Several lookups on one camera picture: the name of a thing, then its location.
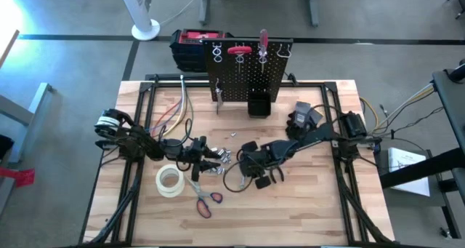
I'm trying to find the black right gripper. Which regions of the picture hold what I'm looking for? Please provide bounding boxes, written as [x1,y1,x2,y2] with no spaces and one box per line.
[240,140,292,191]

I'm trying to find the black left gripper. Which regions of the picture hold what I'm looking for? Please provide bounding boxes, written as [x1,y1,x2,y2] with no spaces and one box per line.
[177,145,224,182]

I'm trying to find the blue and red pliers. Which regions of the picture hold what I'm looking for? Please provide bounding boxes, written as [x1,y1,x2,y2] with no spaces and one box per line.
[185,174,224,220]

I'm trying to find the red clear handle screwdriver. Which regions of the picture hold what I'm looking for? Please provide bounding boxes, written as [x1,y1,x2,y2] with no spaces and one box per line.
[258,28,270,75]

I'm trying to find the black perforated peg board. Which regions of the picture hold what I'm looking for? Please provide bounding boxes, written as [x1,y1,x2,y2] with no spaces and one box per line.
[201,38,294,103]

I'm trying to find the cream masking tape roll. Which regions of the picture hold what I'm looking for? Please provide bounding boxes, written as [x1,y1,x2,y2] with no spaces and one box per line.
[155,163,186,199]

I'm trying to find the black plastic bin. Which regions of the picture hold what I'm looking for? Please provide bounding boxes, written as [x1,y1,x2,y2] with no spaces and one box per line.
[247,89,272,119]

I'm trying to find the red black toolbox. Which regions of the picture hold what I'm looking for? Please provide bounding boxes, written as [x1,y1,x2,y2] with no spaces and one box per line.
[169,28,227,73]

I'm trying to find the steel double prong hook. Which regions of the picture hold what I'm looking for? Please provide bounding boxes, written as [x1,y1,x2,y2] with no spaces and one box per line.
[275,43,293,59]

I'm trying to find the grey legged desk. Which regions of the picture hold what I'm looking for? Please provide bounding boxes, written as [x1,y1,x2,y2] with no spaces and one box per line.
[198,0,321,28]

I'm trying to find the white booklet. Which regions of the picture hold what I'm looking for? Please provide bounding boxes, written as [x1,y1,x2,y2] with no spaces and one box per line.
[387,146,431,198]

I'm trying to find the white tower fan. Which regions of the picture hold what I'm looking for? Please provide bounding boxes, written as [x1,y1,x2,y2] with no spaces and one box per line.
[116,0,161,41]

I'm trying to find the red sheet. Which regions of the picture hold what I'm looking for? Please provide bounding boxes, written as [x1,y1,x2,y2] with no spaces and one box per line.
[0,167,36,189]

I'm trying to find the black side desk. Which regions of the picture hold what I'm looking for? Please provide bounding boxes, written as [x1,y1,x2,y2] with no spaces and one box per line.
[379,58,465,241]

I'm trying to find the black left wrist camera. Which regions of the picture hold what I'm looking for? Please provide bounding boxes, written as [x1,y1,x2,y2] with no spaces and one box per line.
[192,135,209,152]

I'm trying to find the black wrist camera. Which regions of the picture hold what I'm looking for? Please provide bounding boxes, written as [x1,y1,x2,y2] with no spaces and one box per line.
[240,140,260,161]
[192,135,209,152]

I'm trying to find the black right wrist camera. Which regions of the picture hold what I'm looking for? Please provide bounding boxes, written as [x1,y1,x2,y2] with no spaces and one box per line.
[240,140,260,161]

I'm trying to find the black left camera cable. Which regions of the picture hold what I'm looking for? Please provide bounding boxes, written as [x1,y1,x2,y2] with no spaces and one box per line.
[175,118,194,171]

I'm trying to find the green cable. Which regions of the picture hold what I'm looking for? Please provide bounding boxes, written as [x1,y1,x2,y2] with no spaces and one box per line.
[183,86,195,142]

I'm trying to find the yellow cable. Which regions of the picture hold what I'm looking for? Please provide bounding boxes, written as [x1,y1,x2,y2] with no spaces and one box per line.
[159,76,187,138]

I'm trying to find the blue cable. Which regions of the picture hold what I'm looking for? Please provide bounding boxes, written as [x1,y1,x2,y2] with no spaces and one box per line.
[147,104,182,132]

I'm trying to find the red cable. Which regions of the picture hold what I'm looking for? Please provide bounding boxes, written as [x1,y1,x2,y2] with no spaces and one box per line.
[150,100,182,135]

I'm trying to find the black aluminium table frame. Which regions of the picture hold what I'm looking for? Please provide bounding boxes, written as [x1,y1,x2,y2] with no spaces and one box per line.
[78,73,395,246]

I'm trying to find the grey cable bundle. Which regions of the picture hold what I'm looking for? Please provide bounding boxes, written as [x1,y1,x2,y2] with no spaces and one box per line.
[366,82,446,140]

